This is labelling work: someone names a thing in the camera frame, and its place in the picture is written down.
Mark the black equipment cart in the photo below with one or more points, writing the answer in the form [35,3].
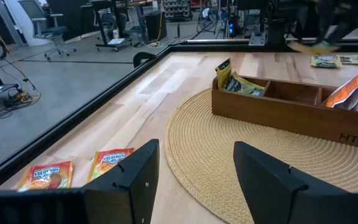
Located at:
[250,4]

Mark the computer with blue lights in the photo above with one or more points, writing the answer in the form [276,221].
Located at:
[231,28]

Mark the grey office chair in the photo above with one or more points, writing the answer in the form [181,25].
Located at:
[51,31]

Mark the white square pillar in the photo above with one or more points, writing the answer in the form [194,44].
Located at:
[14,18]

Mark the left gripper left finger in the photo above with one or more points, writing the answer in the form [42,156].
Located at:
[120,202]

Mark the black table clamp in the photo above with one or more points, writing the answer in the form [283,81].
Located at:
[141,57]

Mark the black metal table frame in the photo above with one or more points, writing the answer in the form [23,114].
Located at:
[73,124]

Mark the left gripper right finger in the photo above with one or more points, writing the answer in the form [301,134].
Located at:
[275,199]

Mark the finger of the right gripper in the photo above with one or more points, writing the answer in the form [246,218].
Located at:
[342,31]
[325,25]

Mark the black computer tower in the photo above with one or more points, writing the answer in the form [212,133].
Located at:
[155,25]

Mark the black partition panel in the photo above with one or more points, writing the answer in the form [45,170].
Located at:
[70,15]

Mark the black floor fan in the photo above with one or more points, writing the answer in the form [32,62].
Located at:
[207,20]

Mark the black standing desk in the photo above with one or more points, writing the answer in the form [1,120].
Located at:
[113,6]

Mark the green yellow tea bag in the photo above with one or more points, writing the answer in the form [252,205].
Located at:
[250,91]
[312,48]
[357,58]
[326,61]

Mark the red parts bin shelf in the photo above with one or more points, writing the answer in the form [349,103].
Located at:
[177,9]

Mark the brown wooden tea box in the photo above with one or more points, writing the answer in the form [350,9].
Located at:
[259,112]

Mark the round woven straw placemat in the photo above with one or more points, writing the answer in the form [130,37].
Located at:
[213,155]

